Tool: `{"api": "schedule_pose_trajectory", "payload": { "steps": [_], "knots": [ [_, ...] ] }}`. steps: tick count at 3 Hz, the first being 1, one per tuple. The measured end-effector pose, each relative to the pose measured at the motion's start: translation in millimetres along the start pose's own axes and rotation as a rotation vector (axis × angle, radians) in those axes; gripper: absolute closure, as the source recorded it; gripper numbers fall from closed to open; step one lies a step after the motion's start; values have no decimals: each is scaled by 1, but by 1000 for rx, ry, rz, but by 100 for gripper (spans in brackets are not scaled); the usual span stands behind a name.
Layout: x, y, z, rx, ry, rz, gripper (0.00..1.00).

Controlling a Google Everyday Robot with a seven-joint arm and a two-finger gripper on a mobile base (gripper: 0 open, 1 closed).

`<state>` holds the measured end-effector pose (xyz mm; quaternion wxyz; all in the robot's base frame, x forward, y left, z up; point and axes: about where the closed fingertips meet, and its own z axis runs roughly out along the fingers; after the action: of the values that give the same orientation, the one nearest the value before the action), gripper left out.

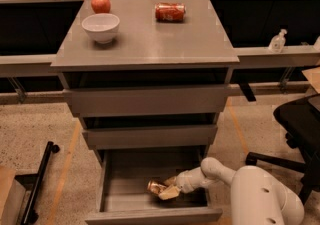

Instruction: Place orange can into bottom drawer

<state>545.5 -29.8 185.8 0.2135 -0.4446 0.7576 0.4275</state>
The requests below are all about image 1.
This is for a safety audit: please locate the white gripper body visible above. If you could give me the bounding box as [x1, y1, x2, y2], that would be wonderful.
[175, 171, 195, 194]

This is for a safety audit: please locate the orange patterned can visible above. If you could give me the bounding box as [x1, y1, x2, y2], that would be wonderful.
[147, 180, 167, 195]

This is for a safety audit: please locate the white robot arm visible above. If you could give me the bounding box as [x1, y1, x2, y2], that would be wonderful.
[157, 157, 304, 225]

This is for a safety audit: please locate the grey middle drawer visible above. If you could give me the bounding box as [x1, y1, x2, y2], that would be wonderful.
[82, 125, 217, 150]

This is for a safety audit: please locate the grey open bottom drawer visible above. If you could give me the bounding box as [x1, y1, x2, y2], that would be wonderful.
[86, 146, 222, 225]

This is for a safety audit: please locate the grey top drawer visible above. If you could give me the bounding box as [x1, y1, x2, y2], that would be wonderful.
[63, 85, 229, 117]

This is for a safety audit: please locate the grey drawer cabinet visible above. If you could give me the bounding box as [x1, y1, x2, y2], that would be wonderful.
[50, 0, 240, 167]

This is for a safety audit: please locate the red soda can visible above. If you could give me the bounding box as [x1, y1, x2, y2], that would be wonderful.
[155, 2, 186, 22]

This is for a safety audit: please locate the black office chair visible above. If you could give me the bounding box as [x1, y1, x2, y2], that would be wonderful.
[245, 94, 320, 204]

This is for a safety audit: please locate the black rolling stand base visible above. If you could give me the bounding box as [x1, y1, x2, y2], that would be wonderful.
[15, 141, 60, 225]

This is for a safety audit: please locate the cardboard box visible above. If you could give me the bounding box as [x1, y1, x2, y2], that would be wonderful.
[0, 166, 25, 225]

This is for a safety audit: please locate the clear sanitizer bottle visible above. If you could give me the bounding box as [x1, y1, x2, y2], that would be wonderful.
[268, 29, 287, 53]

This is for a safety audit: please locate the white ceramic bowl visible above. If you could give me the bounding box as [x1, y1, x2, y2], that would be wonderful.
[82, 13, 120, 44]

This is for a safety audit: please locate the red apple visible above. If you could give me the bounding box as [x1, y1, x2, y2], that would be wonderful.
[91, 0, 111, 13]

